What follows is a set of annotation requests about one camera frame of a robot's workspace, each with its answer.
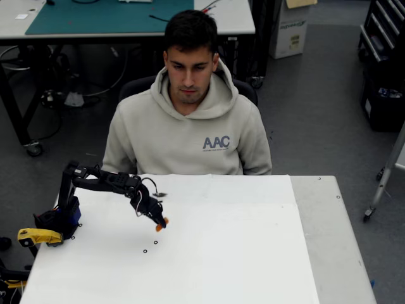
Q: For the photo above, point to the orange food piece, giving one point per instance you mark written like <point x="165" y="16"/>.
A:
<point x="159" y="227"/>

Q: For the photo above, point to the man in beige hoodie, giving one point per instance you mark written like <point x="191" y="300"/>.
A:
<point x="177" y="139"/>

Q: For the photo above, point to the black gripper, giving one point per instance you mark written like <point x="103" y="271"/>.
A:
<point x="155" y="211"/>

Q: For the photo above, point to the black storage bin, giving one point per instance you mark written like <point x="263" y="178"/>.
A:
<point x="384" y="111"/>

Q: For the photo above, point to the white cardboard box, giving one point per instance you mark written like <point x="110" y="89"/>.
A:
<point x="289" y="35"/>

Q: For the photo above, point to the white power adapter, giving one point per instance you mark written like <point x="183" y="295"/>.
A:
<point x="74" y="99"/>

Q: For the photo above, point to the black table caster wheel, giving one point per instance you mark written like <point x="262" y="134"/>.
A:
<point x="257" y="82"/>
<point x="34" y="149"/>

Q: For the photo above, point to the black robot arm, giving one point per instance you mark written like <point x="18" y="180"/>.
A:
<point x="95" y="183"/>

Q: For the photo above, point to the yellow table clamp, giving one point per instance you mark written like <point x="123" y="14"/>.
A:
<point x="39" y="236"/>

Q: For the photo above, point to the white work table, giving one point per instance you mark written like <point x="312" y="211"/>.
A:
<point x="235" y="22"/>

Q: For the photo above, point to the grey metal stand leg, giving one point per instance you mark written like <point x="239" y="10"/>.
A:
<point x="384" y="180"/>

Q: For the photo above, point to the small blue clip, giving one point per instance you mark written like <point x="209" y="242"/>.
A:
<point x="372" y="283"/>

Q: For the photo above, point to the black and yellow clamp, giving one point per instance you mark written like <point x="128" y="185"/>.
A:
<point x="12" y="274"/>

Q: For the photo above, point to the black drawer cabinet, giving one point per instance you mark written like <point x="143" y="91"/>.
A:
<point x="384" y="25"/>

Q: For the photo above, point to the white paper sheet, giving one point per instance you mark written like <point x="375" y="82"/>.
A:
<point x="205" y="253"/>

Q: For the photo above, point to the small white paper slip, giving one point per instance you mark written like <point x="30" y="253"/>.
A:
<point x="21" y="16"/>

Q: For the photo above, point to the green cutting mat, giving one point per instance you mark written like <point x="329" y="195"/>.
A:
<point x="104" y="16"/>

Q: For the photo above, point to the black office chair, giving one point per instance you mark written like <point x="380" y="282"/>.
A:
<point x="136" y="86"/>

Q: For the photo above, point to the red screwdriver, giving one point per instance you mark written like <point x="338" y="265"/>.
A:
<point x="211" y="6"/>

